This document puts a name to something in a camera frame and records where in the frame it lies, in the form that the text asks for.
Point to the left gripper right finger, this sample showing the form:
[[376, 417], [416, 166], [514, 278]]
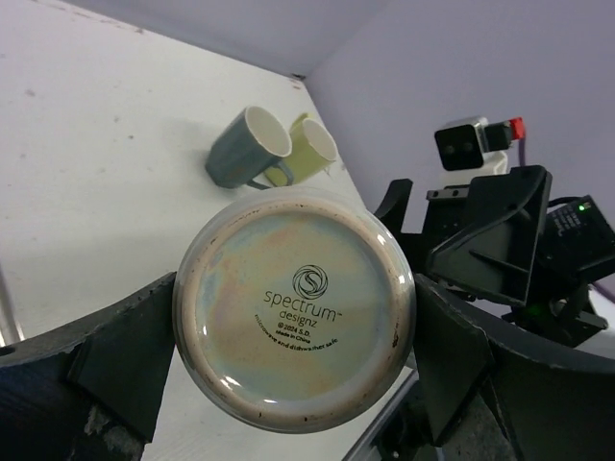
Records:
[[494, 391]]

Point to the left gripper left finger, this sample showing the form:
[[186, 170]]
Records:
[[90, 389]]

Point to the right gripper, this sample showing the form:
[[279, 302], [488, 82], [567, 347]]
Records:
[[479, 238]]

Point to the light green ceramic mug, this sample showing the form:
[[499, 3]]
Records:
[[313, 150]]

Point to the white pearly round cup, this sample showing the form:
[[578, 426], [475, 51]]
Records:
[[294, 310]]

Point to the grey blue ceramic mug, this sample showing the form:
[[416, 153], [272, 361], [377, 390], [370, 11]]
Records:
[[255, 141]]

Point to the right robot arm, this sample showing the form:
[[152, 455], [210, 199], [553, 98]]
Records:
[[575, 249]]

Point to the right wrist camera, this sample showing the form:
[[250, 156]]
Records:
[[474, 147]]

